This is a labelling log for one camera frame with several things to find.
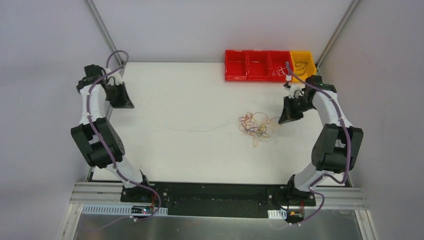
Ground coloured wire bundle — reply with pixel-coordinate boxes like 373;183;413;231
238;111;282;148

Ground white wire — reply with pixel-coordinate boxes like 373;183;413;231
271;66;290;79

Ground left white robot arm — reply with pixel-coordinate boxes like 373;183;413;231
70;64;153;203

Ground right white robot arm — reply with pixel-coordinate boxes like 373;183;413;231
278;75;364;205

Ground yellow bin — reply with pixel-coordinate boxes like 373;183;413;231
289;51;317;81

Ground right red bin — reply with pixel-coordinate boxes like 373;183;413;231
268;50;293;83

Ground left red bin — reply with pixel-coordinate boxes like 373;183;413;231
224;50;248;82

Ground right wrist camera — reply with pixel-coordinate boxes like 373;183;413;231
283;75;300;99

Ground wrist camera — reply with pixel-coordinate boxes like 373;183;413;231
283;75;300;99
105;65;126;80

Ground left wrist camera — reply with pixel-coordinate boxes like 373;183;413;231
105;65;126;80

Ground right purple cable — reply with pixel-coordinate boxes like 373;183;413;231
268;61;353;231

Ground aluminium frame rail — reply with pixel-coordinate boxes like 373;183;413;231
58;181;378;240

